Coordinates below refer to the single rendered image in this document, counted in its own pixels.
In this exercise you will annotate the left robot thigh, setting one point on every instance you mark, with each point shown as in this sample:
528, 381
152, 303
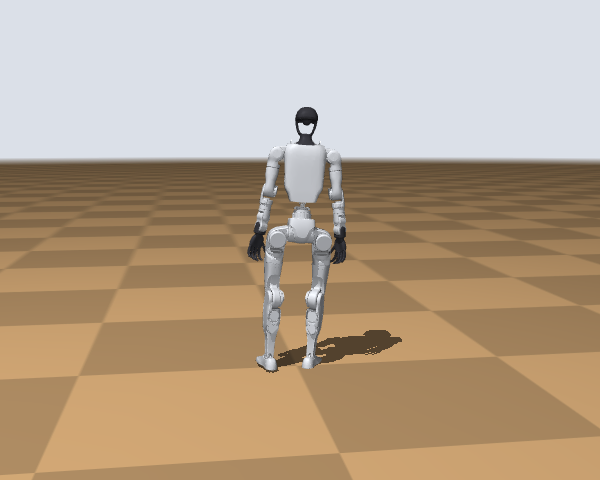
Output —
274, 252

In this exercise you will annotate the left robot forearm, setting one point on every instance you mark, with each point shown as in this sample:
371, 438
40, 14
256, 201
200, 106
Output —
263, 215

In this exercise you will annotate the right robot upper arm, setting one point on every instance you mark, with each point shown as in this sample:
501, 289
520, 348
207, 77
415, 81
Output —
333, 157

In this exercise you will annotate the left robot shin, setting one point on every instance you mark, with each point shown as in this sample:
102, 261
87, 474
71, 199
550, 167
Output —
271, 321

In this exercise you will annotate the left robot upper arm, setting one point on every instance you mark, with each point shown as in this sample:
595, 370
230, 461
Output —
276, 154

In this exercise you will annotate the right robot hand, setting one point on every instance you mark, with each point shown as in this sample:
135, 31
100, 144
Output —
340, 247

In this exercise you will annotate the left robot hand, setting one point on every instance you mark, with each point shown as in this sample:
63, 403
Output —
256, 243

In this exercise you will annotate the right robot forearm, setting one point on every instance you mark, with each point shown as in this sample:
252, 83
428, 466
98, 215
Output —
339, 219

